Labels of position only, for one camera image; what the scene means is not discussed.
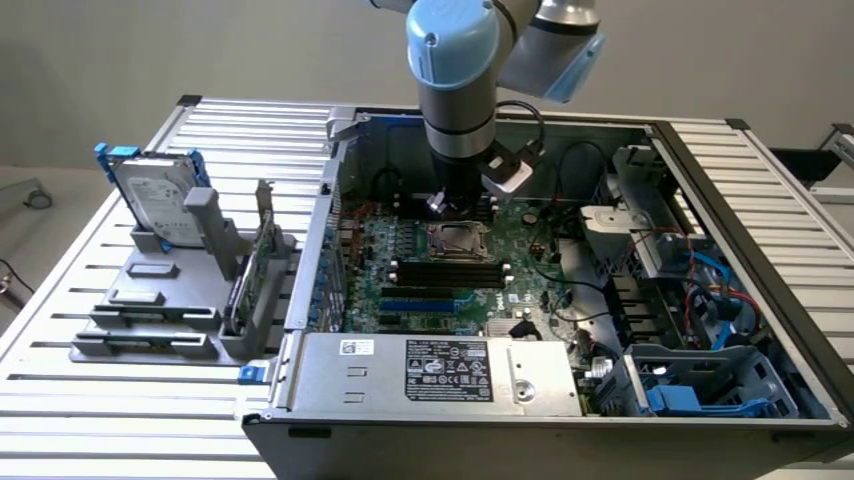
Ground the blue expansion slot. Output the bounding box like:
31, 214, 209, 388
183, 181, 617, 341
379, 298, 455, 313

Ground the silver chipset heatsink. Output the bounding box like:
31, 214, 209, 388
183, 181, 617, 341
485, 319, 530, 342

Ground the black RAM slot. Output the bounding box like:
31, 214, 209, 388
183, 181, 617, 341
397, 259, 507, 270
397, 279, 507, 291
397, 266, 507, 277
397, 272, 507, 284

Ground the grey caster wheel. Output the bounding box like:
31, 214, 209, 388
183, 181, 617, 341
20, 180, 54, 209

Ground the blue disk bracket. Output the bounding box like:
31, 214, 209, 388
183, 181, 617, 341
92, 142, 213, 252

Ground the silver hard disk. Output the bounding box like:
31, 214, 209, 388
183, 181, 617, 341
108, 154, 206, 249

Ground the grey metal drive cage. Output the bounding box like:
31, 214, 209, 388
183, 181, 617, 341
577, 203, 677, 279

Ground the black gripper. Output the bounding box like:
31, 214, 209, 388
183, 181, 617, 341
430, 148, 499, 224

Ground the grey parts rack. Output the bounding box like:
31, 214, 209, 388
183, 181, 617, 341
68, 186, 303, 359

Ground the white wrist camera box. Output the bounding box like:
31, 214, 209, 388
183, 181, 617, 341
478, 142, 537, 196

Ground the green graphics card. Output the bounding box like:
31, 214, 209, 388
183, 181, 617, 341
222, 178, 283, 337

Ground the grey power supply unit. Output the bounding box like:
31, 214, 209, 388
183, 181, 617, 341
269, 331, 584, 419

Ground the black wire loop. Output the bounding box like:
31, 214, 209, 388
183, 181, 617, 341
557, 141, 614, 202

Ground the black camera cable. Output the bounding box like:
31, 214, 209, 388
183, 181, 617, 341
494, 100, 549, 166

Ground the grey disk bay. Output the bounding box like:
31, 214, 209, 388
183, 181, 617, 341
622, 342, 804, 419

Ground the CPU socket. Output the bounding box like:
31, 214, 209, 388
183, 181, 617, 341
423, 220, 498, 263

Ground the blue disk bay latch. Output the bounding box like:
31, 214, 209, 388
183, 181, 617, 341
644, 383, 704, 417

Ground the thin black wire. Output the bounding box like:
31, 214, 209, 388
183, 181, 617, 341
545, 271, 614, 322

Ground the black expansion slot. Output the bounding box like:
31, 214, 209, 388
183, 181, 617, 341
381, 287, 451, 300

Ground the green motherboard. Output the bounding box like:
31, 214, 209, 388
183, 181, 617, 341
326, 192, 590, 347

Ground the open black PC case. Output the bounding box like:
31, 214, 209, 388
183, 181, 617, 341
241, 105, 854, 480

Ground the blue wire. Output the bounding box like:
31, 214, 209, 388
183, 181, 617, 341
685, 248, 764, 353

